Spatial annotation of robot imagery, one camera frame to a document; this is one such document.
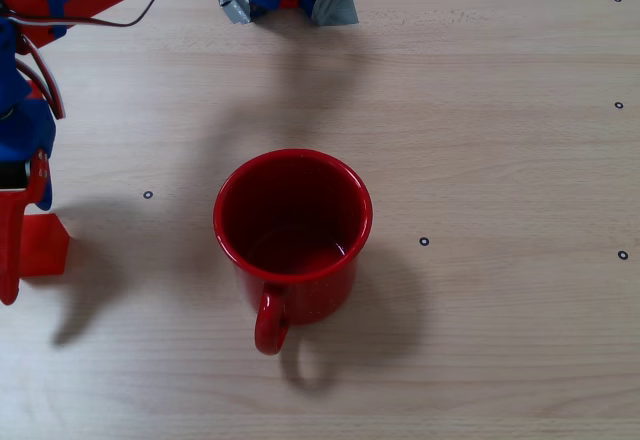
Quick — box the red cube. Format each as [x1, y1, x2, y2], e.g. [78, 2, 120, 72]
[18, 213, 72, 279]

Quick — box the red enamel mug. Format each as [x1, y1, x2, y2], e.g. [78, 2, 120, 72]
[213, 148, 374, 356]

